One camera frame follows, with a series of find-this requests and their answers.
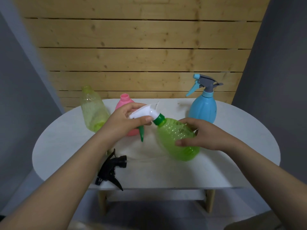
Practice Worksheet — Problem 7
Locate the pink plastic bottle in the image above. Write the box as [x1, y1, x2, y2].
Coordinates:
[114, 93, 141, 137]

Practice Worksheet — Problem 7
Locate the person's right hand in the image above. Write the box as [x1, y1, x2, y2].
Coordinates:
[174, 117, 240, 152]

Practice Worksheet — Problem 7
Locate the person's right forearm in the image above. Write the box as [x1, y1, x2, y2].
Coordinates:
[225, 139, 307, 230]

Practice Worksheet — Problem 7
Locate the wooden slat panel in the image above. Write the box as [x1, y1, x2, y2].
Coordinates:
[12, 0, 272, 112]

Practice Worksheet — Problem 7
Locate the black spray head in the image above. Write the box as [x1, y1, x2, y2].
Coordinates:
[95, 149, 128, 191]

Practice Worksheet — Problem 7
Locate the person's right leg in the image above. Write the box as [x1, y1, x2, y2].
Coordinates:
[224, 211, 282, 230]

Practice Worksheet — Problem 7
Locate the person's left hand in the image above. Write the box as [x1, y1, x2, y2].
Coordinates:
[96, 103, 154, 148]

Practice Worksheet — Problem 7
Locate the pale yellow-green clear bottle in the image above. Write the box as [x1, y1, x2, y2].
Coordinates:
[80, 85, 111, 133]

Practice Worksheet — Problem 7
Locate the green ribbed plastic bottle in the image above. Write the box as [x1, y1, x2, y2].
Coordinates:
[156, 117, 200, 162]

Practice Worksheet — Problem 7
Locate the wooden table leg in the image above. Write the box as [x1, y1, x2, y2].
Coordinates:
[205, 189, 216, 213]
[98, 190, 108, 215]

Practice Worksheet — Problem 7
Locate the person's left forearm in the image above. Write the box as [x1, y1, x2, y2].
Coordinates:
[0, 134, 113, 230]

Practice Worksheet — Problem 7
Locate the grey blue spray head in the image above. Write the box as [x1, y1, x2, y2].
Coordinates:
[186, 74, 224, 98]

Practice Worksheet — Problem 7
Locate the white green spray head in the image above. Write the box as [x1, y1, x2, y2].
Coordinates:
[129, 102, 166, 142]

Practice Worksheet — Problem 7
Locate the blue plastic bottle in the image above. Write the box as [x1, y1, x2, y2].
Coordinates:
[188, 97, 217, 124]

